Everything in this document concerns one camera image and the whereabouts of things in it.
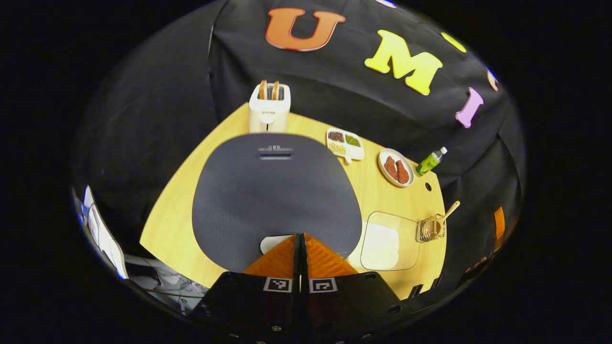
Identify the dark grey rice cooker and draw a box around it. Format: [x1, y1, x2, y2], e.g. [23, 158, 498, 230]
[191, 132, 363, 274]

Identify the white side desk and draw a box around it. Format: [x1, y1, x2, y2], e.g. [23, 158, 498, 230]
[76, 186, 130, 279]

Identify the white divided dish of beans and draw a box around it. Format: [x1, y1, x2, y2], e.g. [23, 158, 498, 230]
[326, 128, 365, 165]

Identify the green drink bottle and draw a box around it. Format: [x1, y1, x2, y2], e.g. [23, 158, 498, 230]
[415, 147, 448, 177]

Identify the black backdrop cloth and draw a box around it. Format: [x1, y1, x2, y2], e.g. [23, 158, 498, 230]
[72, 0, 526, 297]

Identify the white round plate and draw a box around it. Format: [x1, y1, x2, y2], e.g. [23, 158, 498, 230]
[378, 148, 415, 187]

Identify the wooden spoon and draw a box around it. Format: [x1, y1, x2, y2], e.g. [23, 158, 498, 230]
[433, 201, 461, 235]

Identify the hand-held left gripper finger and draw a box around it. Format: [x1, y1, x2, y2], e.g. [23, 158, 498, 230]
[301, 233, 416, 343]
[189, 233, 303, 344]

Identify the clear container of rice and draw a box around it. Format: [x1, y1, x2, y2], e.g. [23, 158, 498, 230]
[360, 211, 422, 271]

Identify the white toaster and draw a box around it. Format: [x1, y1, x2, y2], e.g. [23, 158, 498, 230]
[249, 80, 291, 134]

